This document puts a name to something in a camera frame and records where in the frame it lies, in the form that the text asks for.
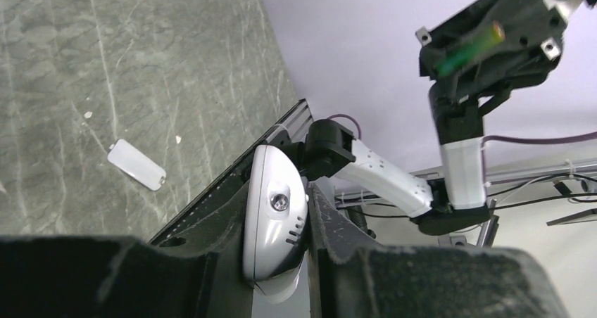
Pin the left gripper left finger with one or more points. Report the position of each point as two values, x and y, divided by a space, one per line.
196 273

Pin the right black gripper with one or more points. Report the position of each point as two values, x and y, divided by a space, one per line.
533 46

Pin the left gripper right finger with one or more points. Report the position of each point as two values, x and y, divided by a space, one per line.
353 275

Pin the green AAA battery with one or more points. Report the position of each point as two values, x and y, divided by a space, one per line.
480 44

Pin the white remote control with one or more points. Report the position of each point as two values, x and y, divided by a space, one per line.
276 214

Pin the white battery cover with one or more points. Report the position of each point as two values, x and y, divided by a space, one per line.
136 165

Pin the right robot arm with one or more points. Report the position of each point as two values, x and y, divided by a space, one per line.
456 201

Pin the aluminium rail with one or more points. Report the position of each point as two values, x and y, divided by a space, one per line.
295 122

